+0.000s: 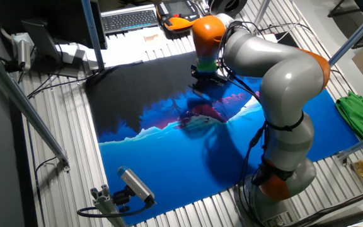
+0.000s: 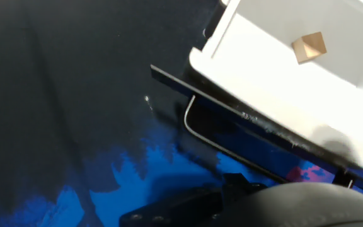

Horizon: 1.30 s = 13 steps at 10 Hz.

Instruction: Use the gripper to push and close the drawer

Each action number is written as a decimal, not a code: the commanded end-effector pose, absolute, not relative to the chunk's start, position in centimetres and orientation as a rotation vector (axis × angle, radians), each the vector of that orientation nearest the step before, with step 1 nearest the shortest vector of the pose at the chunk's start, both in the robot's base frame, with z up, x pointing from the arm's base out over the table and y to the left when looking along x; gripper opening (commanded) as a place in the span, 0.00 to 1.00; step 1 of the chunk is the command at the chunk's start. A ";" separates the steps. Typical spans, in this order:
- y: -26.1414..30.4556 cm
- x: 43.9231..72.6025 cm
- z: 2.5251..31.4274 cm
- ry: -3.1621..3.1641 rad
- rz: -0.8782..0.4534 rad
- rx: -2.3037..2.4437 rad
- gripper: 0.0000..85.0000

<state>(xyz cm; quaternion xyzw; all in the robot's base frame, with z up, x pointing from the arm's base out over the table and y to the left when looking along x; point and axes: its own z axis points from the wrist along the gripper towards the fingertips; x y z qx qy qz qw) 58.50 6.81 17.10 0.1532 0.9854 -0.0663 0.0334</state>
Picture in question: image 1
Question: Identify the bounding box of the aluminium profile camera stand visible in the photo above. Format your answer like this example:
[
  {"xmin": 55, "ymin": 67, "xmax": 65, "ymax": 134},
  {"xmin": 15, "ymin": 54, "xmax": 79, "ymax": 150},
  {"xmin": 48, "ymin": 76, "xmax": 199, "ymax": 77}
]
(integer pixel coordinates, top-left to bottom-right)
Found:
[{"xmin": 89, "ymin": 184, "xmax": 128, "ymax": 227}]

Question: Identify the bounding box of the black camera cable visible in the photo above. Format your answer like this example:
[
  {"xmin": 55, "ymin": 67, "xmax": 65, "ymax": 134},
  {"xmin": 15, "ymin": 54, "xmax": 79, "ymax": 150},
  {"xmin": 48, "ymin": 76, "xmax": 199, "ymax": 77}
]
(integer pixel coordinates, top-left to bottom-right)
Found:
[{"xmin": 76, "ymin": 203, "xmax": 149, "ymax": 219}]

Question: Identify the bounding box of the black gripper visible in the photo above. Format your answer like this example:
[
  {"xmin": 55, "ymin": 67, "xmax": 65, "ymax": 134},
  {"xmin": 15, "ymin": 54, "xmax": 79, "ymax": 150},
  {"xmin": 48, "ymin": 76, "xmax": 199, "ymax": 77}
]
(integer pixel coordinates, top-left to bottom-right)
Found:
[{"xmin": 197, "ymin": 71, "xmax": 219, "ymax": 88}]

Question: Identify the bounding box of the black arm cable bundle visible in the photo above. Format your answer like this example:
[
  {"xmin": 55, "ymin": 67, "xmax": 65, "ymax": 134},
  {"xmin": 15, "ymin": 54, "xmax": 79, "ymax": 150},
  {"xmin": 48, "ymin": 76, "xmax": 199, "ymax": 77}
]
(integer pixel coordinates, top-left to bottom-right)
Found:
[{"xmin": 217, "ymin": 20, "xmax": 308, "ymax": 227}]

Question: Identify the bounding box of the silver cylindrical camera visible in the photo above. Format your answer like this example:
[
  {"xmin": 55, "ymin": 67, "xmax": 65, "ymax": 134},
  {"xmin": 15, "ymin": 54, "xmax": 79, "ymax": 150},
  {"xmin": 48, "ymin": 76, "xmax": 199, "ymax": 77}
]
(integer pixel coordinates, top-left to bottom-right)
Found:
[{"xmin": 13, "ymin": 33, "xmax": 33, "ymax": 72}]

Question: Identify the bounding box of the blue mountain print mat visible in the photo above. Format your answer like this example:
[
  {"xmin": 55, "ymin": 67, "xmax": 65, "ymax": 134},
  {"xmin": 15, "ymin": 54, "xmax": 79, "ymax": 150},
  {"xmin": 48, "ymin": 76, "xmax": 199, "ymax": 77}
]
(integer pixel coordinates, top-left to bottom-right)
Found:
[{"xmin": 85, "ymin": 52, "xmax": 360, "ymax": 225}]

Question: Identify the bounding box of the orange black teach pendant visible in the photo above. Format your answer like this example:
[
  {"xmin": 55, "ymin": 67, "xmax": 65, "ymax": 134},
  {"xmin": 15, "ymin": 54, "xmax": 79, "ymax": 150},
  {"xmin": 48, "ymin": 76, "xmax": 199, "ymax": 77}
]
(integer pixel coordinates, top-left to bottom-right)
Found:
[{"xmin": 155, "ymin": 0, "xmax": 201, "ymax": 32}]

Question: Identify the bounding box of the green cloth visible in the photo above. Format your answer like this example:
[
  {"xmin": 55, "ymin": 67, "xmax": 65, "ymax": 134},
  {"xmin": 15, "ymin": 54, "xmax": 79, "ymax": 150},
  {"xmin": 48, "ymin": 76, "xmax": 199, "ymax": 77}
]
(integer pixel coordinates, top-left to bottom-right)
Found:
[{"xmin": 335, "ymin": 90, "xmax": 363, "ymax": 155}]

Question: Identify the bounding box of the short aluminium frame beam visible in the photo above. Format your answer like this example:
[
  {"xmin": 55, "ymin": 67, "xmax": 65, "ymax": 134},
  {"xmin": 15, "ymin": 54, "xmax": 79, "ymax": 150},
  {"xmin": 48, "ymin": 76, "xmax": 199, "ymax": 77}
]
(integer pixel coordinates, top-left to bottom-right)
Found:
[{"xmin": 335, "ymin": 129, "xmax": 363, "ymax": 161}]

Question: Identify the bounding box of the green gripper mount plate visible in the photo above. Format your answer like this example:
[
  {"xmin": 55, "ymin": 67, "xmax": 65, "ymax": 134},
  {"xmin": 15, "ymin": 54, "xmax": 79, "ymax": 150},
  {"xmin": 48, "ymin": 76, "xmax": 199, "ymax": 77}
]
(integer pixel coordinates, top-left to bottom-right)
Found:
[{"xmin": 195, "ymin": 59, "xmax": 218, "ymax": 74}]

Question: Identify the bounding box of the aluminium frame post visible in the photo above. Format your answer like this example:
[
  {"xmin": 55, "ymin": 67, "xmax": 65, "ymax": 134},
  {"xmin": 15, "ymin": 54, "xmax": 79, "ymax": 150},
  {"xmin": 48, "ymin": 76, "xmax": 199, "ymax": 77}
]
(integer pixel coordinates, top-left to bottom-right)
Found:
[
  {"xmin": 328, "ymin": 1, "xmax": 363, "ymax": 66},
  {"xmin": 251, "ymin": 0, "xmax": 272, "ymax": 28},
  {"xmin": 80, "ymin": 0, "xmax": 106, "ymax": 73}
]

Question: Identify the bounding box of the black round spool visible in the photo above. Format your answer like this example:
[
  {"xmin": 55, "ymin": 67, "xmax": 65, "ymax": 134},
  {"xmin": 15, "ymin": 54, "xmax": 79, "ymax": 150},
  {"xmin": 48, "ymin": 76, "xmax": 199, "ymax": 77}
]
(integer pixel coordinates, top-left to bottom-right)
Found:
[{"xmin": 208, "ymin": 0, "xmax": 248, "ymax": 16}]

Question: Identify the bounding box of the black pad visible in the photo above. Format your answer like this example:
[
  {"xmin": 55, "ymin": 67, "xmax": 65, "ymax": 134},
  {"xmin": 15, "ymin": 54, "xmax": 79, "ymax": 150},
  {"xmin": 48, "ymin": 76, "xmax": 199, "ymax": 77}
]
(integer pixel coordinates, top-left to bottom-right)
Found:
[{"xmin": 274, "ymin": 31, "xmax": 301, "ymax": 50}]

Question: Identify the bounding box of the silver box camera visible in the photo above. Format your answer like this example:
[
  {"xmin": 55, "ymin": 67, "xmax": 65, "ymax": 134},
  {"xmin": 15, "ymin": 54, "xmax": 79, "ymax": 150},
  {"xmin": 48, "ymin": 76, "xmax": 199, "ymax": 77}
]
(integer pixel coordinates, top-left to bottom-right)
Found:
[{"xmin": 117, "ymin": 165, "xmax": 157, "ymax": 209}]

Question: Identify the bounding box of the white paper sheet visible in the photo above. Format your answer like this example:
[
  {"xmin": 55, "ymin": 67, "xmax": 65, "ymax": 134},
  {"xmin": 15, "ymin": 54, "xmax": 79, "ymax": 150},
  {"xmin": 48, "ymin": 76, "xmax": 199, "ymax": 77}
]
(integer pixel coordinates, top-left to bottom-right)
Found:
[{"xmin": 57, "ymin": 26, "xmax": 195, "ymax": 69}]

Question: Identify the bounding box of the long aluminium frame beam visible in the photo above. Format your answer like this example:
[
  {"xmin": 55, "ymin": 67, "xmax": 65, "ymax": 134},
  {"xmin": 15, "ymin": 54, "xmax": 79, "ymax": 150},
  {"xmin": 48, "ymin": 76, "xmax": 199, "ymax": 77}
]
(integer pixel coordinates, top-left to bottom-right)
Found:
[{"xmin": 0, "ymin": 44, "xmax": 71, "ymax": 173}]

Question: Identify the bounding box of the black computer keyboard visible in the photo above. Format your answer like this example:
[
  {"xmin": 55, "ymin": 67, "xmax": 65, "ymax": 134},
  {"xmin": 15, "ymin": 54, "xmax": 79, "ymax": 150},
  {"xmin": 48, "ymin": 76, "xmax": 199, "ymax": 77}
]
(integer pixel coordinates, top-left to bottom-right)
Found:
[{"xmin": 101, "ymin": 4, "xmax": 159, "ymax": 35}]

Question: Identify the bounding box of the black computer monitor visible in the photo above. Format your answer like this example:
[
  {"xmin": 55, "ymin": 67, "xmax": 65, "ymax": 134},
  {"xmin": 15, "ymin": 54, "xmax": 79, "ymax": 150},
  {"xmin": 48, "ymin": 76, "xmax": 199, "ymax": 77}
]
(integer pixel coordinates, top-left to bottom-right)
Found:
[{"xmin": 0, "ymin": 0, "xmax": 108, "ymax": 50}]

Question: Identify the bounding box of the grey monitor stand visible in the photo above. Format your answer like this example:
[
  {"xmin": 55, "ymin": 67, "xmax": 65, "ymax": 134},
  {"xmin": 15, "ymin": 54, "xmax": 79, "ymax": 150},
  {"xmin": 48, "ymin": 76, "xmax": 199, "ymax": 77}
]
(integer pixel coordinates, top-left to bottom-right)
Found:
[{"xmin": 20, "ymin": 18, "xmax": 88, "ymax": 79}]

